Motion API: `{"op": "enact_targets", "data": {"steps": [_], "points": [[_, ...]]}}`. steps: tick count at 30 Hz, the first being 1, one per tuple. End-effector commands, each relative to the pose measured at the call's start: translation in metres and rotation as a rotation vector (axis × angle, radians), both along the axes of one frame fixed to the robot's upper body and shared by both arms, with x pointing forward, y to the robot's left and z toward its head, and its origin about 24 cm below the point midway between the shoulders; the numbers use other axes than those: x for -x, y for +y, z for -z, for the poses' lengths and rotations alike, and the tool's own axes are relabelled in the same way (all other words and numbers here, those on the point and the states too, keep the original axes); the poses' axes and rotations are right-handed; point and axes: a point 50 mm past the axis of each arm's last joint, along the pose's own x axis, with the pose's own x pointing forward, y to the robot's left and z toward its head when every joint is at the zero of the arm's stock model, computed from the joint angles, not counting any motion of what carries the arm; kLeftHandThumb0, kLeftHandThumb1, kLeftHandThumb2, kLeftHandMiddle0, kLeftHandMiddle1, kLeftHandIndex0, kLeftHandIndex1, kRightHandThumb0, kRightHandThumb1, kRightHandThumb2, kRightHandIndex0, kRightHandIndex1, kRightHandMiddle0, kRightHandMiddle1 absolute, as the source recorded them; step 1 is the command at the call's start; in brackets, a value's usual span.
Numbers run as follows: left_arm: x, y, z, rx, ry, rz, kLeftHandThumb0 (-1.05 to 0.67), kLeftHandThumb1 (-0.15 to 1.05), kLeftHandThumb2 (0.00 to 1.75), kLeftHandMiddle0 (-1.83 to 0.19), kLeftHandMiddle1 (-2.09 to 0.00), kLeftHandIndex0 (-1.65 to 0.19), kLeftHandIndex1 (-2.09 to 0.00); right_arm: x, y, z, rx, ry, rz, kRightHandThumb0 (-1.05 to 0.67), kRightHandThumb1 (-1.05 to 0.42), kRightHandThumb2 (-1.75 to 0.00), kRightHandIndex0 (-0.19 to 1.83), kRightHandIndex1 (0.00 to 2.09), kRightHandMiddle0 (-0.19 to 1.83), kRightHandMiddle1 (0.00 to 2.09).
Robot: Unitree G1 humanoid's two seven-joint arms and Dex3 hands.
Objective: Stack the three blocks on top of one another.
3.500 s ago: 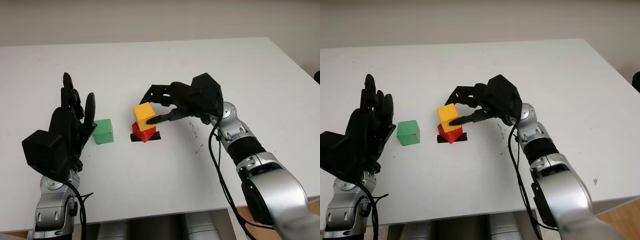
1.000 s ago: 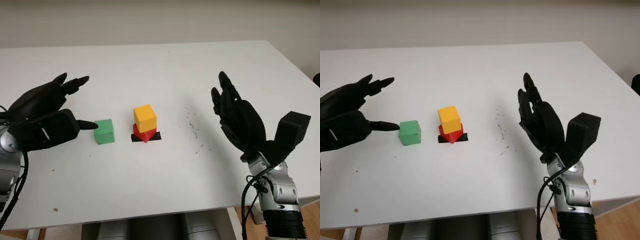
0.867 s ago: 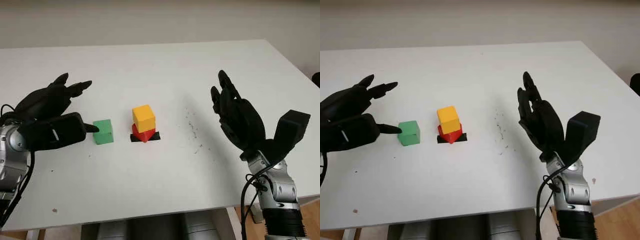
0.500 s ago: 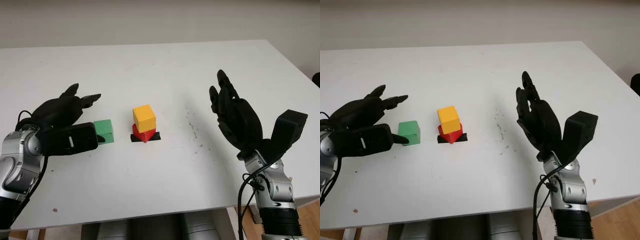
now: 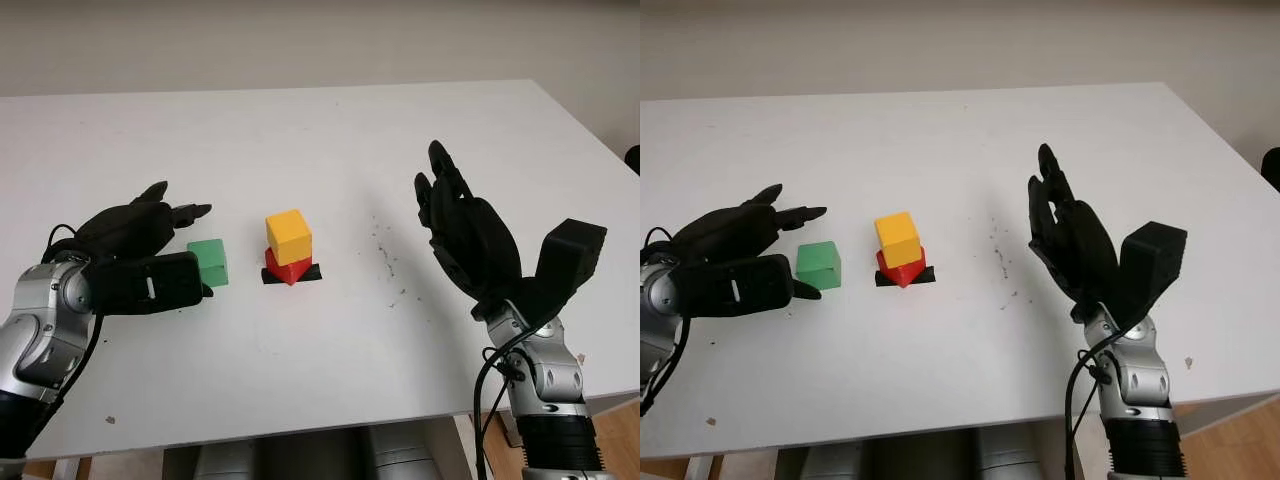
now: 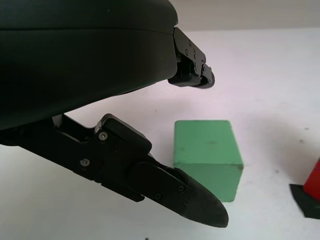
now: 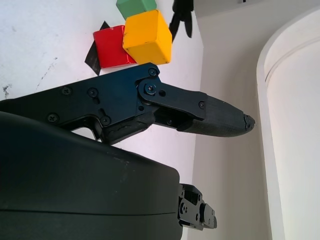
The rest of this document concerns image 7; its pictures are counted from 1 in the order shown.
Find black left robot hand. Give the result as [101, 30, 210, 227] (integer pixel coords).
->
[168, 0, 195, 39]

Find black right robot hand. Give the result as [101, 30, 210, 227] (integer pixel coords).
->
[0, 62, 256, 240]

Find yellow wooden block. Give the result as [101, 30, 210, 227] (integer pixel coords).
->
[122, 9, 173, 66]

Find green wooden block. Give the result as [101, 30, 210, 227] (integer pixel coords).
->
[116, 0, 157, 21]

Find red wooden block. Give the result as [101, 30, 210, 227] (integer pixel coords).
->
[93, 24, 137, 69]

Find black tape strip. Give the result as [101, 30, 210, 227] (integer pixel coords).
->
[84, 20, 111, 76]

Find white rounded column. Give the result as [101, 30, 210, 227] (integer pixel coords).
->
[255, 5, 320, 240]

